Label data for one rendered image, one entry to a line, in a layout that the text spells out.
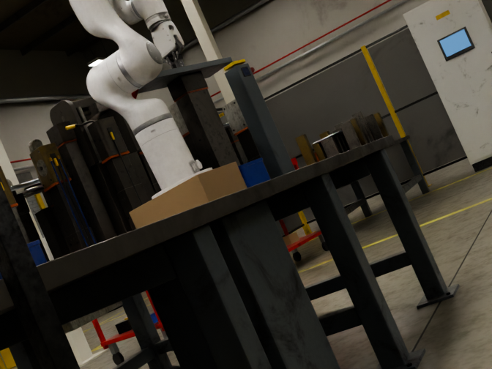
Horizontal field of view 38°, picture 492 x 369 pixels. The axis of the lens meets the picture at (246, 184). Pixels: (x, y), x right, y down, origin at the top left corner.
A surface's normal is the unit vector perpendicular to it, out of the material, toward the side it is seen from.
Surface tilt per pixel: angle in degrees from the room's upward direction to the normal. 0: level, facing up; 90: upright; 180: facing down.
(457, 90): 90
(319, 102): 90
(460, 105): 90
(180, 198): 90
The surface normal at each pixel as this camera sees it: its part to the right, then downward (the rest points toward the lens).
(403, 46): -0.41, 0.15
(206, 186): 0.82, -0.38
